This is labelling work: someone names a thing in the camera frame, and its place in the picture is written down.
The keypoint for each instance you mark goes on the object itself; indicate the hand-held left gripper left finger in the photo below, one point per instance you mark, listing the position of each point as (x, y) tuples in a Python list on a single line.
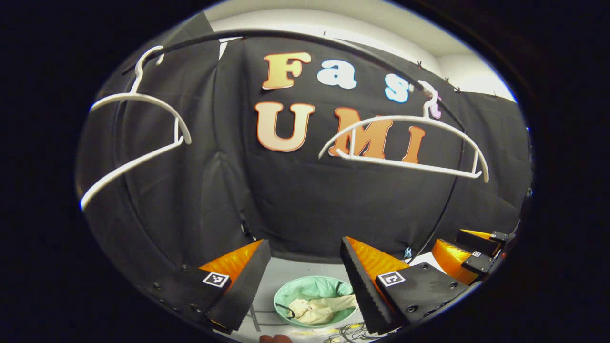
[(248, 290)]

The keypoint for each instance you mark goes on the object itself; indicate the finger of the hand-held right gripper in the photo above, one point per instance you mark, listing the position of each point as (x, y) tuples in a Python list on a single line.
[(476, 242), (479, 264)]

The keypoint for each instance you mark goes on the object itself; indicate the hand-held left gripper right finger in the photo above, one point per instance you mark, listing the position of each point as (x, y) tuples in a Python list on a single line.
[(362, 290)]

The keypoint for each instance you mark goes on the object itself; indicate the cream collared shirt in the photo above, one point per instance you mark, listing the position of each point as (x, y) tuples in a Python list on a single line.
[(314, 309)]

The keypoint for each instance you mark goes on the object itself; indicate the green laundry hamper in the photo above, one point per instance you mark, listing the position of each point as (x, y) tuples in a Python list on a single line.
[(310, 287)]

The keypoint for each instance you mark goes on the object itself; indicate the white plastic hanger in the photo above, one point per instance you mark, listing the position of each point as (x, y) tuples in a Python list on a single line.
[(405, 118), (133, 96)]

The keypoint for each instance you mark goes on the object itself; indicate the black backdrop cloth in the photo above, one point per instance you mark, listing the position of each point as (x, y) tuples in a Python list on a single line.
[(295, 205)]

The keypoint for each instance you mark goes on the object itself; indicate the black clothes rail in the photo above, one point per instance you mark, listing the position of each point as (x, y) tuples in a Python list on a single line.
[(267, 32)]

